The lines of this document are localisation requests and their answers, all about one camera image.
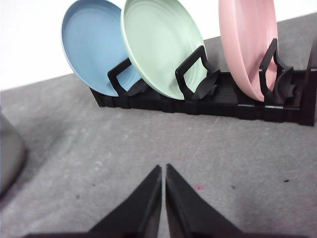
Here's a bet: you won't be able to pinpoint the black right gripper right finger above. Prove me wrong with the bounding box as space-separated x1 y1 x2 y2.
165 164 309 238

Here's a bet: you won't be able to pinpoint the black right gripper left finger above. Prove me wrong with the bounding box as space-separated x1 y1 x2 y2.
24 165 162 238

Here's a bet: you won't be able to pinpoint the green plate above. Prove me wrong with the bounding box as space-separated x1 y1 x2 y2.
121 0 208 99

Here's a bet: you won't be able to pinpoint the green electric steamer pot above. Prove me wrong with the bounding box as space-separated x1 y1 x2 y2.
0 112 27 196

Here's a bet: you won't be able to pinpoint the black plate rack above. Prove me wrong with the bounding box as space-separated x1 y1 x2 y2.
90 38 317 126

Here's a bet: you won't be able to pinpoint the blue plate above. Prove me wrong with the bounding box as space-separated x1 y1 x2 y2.
61 0 141 95

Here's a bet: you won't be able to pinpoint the pink plate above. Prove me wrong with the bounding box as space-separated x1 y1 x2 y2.
218 0 278 101

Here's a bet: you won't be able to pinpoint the grey table mat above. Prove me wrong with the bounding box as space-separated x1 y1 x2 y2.
0 13 317 238

